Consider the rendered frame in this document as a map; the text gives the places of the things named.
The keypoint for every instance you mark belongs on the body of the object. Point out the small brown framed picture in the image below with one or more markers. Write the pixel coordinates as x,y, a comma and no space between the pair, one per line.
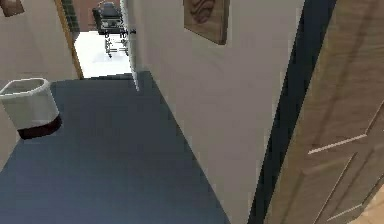
11,6

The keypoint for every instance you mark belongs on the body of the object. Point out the white bin with dark base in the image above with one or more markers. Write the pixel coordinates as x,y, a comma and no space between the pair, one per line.
29,104

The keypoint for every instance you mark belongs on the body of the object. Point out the white room door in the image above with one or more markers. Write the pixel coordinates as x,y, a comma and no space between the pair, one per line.
129,40

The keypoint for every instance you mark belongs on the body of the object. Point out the wooden framed wall picture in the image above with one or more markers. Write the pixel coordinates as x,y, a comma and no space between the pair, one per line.
207,18

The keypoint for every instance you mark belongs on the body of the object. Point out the brown wooden panel door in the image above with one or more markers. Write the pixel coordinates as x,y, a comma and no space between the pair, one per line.
336,133

